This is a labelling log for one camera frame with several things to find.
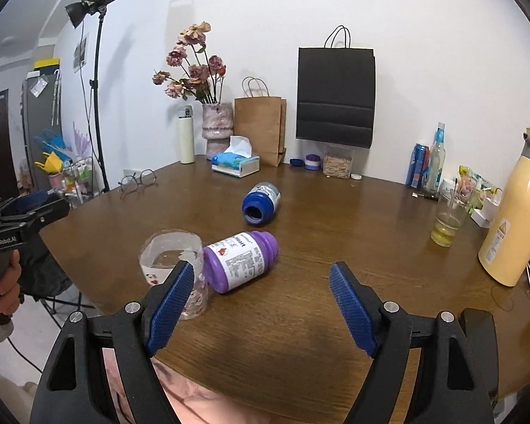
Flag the blue drink can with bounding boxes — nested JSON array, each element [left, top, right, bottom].
[[405, 143, 430, 188]]

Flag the white thermos bottle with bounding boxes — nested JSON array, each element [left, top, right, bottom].
[[178, 105, 196, 164]]

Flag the grey refrigerator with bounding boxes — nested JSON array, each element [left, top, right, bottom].
[[21, 68, 63, 190]]

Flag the clear plastic cup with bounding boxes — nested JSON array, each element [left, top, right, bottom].
[[139, 229, 209, 321]]

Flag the black cable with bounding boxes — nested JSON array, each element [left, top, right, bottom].
[[6, 336, 45, 376]]

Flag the black light stand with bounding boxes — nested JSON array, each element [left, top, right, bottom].
[[89, 13, 111, 193]]

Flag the snack packets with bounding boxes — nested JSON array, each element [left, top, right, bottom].
[[457, 165, 504, 213]]

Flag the person's pink clothing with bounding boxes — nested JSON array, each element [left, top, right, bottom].
[[101, 348, 301, 424]]

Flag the dark cloth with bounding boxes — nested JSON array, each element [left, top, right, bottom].
[[20, 230, 73, 301]]

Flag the eyeglasses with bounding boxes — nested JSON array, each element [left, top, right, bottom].
[[118, 169, 157, 193]]

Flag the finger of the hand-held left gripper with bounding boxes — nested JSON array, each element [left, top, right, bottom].
[[26, 198, 71, 232], [14, 190, 50, 213]]

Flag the wall picture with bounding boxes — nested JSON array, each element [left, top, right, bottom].
[[73, 35, 90, 73]]

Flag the pink textured vase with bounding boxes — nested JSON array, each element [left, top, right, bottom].
[[202, 102, 235, 157]]

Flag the glass bottle with blue label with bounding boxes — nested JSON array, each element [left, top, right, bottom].
[[424, 122, 447, 195]]

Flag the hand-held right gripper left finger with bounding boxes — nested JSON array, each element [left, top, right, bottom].
[[29, 260, 196, 424]]

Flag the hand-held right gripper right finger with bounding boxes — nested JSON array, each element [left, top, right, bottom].
[[328, 261, 500, 424]]

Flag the storage cart with bottles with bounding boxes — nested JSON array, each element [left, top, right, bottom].
[[48, 157, 107, 208]]

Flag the yellow thermos jug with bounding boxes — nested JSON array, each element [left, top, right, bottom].
[[478, 127, 530, 288]]

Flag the purple cup with white label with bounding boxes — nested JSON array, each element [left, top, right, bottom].
[[202, 230, 278, 294]]

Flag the yellow and blue hangers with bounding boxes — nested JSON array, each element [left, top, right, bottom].
[[34, 130, 67, 175]]

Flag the studio light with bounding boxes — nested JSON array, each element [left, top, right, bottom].
[[64, 0, 122, 27]]

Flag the dried flower bouquet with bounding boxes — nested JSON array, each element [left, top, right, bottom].
[[152, 21, 227, 104]]

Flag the white box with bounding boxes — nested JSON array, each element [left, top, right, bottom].
[[470, 196, 502, 229]]

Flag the blue cup with grey label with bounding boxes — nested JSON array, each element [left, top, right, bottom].
[[242, 181, 281, 226]]

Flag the tissue box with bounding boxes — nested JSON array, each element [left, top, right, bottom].
[[211, 136, 260, 178]]

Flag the clear snack container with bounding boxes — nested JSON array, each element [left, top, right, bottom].
[[322, 143, 354, 179]]

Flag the person's left hand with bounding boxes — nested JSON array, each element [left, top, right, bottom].
[[0, 251, 25, 316]]

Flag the brown paper bag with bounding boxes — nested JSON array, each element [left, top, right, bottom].
[[234, 77, 288, 167]]

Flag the clear glass with yellow liquid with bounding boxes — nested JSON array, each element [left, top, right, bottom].
[[430, 190, 469, 248]]

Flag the black paper bag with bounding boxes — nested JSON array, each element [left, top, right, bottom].
[[296, 25, 377, 148]]

